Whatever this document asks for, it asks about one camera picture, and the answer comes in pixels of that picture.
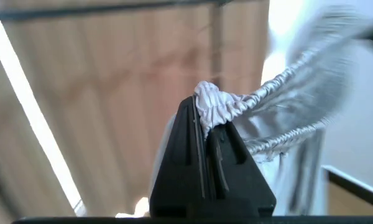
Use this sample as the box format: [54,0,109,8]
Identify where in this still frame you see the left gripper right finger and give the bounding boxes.
[206,121,277,218]

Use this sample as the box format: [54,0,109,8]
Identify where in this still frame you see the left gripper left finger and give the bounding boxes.
[149,95,208,218]

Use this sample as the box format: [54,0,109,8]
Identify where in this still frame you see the pale grey shorts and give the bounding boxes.
[147,4,373,217]

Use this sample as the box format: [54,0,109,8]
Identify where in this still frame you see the black clothes rack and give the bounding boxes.
[0,0,234,90]

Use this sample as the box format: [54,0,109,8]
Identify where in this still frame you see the beige curtain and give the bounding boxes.
[0,0,270,218]

